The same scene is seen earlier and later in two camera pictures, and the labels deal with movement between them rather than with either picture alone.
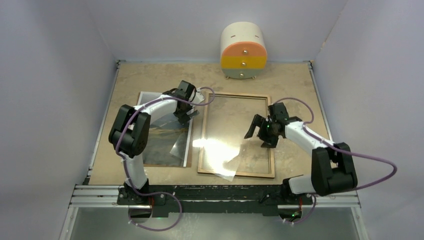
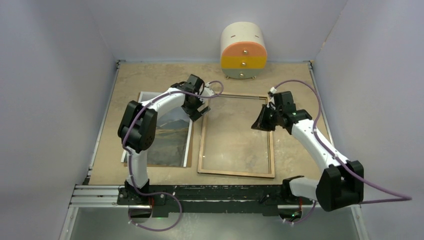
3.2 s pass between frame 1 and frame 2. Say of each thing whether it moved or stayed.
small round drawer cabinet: stayed
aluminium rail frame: stayed
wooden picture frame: moved
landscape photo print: stayed
